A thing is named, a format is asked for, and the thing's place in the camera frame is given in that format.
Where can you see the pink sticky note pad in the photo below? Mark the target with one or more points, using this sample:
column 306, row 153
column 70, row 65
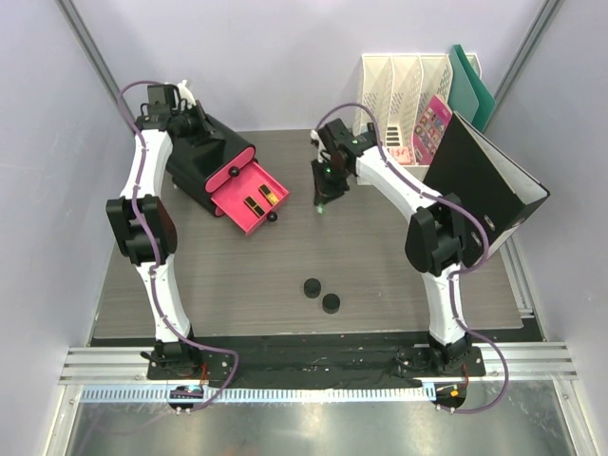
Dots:
column 403, row 155

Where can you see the teal plastic folder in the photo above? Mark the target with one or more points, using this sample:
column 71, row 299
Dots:
column 468, row 94

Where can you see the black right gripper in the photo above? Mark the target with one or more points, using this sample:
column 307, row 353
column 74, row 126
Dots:
column 321, row 186

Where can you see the black round compact right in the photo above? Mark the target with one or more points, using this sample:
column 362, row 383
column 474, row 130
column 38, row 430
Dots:
column 331, row 303

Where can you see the aluminium frame rail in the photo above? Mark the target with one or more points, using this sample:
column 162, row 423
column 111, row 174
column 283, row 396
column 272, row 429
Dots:
column 116, row 375

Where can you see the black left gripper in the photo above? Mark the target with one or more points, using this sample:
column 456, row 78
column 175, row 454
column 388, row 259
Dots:
column 203, row 125

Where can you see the pink sticker booklet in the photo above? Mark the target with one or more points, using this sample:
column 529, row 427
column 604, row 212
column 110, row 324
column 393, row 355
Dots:
column 430, row 129

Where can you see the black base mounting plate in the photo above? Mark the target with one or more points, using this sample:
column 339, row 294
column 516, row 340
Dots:
column 313, row 361

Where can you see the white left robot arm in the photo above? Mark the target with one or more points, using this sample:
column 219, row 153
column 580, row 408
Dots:
column 143, row 229

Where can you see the black drawer cabinet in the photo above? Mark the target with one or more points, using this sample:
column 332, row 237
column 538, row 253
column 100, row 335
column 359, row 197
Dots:
column 196, row 157

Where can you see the gold black lipstick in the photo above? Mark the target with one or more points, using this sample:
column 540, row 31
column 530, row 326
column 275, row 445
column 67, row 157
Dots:
column 254, row 206
column 268, row 194

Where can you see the white mesh file organizer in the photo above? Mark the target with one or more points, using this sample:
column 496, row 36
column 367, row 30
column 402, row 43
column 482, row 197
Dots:
column 396, row 87

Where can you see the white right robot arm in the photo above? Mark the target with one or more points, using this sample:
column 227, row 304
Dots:
column 436, row 236

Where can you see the black lever arch binder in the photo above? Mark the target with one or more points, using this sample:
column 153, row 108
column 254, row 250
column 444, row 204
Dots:
column 491, row 186

